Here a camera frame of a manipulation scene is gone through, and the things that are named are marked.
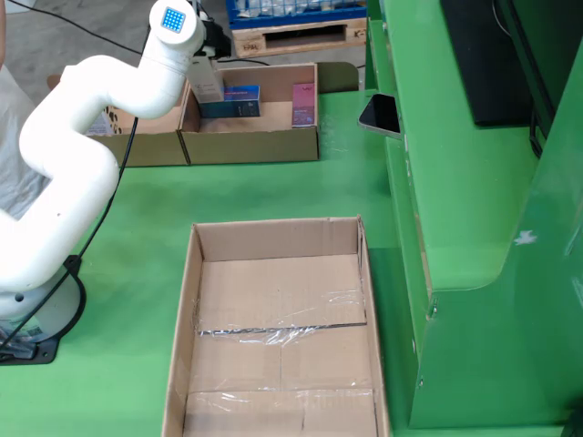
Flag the blue product box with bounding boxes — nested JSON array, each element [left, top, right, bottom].
[[199, 85, 262, 118]]

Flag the large flat cardboard tray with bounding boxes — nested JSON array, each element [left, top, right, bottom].
[[161, 215, 392, 437]]

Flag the pink product box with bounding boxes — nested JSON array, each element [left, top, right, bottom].
[[291, 82, 318, 128]]

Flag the person in white shirt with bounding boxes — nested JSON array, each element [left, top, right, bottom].
[[0, 0, 51, 219]]

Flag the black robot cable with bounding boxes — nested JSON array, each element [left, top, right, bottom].
[[0, 116, 140, 354]]

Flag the black floor cable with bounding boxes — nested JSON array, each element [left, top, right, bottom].
[[6, 0, 368, 69]]

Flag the black monitor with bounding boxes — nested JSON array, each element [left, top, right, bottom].
[[439, 0, 557, 127]]

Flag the green metal workstation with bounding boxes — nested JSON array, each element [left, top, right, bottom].
[[363, 0, 583, 437]]

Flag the black smartphone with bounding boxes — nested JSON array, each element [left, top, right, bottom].
[[358, 93, 403, 140]]

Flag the blue wire mesh crate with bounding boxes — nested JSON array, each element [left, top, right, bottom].
[[226, 0, 369, 31]]

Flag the wooden pallet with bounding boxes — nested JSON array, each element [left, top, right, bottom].
[[230, 17, 368, 59]]

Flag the open brown cardboard box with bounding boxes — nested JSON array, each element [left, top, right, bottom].
[[47, 51, 210, 168], [179, 62, 361, 166]]

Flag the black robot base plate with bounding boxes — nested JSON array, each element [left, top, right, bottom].
[[0, 254, 87, 365]]

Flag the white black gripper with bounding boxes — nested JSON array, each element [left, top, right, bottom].
[[194, 17, 232, 59]]

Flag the white product box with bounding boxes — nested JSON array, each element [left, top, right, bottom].
[[189, 56, 226, 105]]

